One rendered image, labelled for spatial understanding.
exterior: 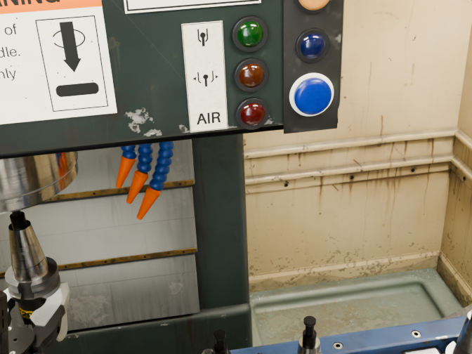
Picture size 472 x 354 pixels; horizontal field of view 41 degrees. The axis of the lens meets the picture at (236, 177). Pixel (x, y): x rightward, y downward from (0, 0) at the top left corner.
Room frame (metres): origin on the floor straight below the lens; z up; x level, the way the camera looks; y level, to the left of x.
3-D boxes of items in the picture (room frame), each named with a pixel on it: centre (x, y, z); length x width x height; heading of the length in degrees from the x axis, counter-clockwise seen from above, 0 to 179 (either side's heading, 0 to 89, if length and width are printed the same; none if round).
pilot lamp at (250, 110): (0.46, -0.02, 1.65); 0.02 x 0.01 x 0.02; 98
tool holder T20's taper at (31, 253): (0.63, 0.26, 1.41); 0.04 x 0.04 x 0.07
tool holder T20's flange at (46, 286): (0.63, 0.26, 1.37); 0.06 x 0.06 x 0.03
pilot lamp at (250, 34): (0.46, -0.02, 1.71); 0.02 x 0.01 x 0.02; 98
